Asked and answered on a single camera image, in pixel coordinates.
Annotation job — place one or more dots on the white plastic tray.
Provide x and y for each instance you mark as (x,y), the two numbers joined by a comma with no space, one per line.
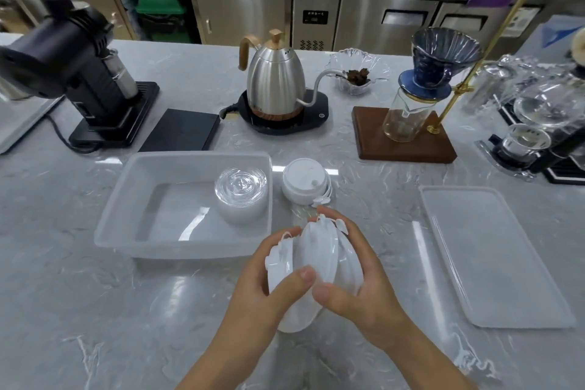
(493,257)

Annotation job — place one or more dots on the brown coffee grounds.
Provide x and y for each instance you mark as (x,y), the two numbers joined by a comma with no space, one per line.
(358,77)

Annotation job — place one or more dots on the brass stand pole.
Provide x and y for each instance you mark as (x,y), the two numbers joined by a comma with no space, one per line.
(475,67)

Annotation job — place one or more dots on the person's right hand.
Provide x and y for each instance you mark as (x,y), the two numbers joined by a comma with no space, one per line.
(370,298)

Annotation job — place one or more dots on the person's left hand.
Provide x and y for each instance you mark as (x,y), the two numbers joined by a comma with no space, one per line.
(249,298)

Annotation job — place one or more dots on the stack of clear plastic lids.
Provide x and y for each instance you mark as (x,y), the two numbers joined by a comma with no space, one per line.
(241,193)

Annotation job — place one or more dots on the glass syphon coffee maker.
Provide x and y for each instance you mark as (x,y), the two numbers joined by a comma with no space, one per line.
(534,129)

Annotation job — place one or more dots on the person's left forearm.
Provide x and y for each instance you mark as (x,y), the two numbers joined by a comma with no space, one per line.
(219,362)

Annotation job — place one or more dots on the white plastic tub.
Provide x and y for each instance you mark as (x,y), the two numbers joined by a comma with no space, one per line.
(137,220)

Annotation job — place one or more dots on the standing stack of white lids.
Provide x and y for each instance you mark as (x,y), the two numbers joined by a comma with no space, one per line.
(301,181)

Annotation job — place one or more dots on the steel gooseneck kettle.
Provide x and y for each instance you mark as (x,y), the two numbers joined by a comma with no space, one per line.
(274,79)

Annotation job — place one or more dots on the bunch of white lids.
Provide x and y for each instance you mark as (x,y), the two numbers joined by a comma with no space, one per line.
(317,248)

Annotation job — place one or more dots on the steel cabinet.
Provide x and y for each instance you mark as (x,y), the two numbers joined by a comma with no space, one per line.
(237,10)

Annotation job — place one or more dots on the black coffee grinder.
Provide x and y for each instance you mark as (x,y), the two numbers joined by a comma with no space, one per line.
(77,60)

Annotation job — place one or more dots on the green bin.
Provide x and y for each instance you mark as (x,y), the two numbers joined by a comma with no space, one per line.
(161,12)

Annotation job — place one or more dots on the clear glass fluted bowl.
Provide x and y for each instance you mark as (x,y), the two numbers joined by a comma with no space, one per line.
(365,63)

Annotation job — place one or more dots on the person's right forearm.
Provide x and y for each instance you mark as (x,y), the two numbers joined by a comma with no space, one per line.
(429,357)

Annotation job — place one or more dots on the blue ceramic coffee dripper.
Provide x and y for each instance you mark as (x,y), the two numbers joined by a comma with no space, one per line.
(445,54)

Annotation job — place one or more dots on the black kettle base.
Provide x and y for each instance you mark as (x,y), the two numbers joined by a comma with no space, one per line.
(315,118)

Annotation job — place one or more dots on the clear glass carafe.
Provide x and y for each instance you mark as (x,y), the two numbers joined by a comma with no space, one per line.
(404,118)

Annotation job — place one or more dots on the steel undercounter fridge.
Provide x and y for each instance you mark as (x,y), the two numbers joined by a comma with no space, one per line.
(365,22)

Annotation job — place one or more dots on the black flat coffee scale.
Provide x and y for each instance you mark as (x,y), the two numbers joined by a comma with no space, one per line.
(180,129)

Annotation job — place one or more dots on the brown wooden stand base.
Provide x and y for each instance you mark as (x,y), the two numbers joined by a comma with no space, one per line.
(370,138)

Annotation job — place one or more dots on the person's right thumb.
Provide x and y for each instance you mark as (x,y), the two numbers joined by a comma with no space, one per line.
(330,296)

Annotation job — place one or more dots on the person's left thumb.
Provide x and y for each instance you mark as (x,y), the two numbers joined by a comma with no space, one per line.
(295,281)

